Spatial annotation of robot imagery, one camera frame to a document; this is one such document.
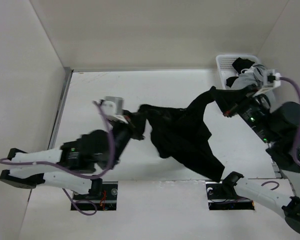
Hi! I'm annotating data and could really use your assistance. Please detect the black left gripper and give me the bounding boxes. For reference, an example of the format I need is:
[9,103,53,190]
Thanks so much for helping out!
[105,110,150,171]

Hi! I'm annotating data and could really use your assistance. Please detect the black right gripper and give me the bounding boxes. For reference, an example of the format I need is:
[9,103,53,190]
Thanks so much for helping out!
[210,83,279,143]

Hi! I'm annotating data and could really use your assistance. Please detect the black tank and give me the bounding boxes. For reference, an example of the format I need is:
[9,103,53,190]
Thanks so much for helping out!
[225,57,255,88]
[138,86,249,182]

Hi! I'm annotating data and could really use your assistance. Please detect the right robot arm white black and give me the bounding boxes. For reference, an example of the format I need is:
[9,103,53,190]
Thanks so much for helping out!
[218,86,300,234]

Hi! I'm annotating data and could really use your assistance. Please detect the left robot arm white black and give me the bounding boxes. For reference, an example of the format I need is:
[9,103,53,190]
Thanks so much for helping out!
[0,110,146,200]

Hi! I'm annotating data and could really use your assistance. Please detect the grey tank top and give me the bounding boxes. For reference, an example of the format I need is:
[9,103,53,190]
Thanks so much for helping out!
[226,64,268,90]

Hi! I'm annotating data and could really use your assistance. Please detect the white plastic laundry basket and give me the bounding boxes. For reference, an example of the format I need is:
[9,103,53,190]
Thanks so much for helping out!
[215,53,262,90]

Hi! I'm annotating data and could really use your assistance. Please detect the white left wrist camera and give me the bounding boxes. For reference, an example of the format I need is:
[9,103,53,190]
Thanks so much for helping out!
[93,96,128,124]

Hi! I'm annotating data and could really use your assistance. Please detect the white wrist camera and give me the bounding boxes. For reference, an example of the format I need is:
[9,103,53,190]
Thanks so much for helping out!
[93,96,128,124]
[253,69,281,97]

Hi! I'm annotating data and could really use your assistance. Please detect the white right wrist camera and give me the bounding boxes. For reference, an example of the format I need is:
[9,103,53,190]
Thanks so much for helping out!
[253,69,281,97]

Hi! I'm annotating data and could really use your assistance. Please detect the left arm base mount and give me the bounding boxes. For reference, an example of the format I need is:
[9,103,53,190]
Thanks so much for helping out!
[71,181,119,214]

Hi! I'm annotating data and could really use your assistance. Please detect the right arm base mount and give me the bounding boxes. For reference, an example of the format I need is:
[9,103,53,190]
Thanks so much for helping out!
[205,182,255,211]

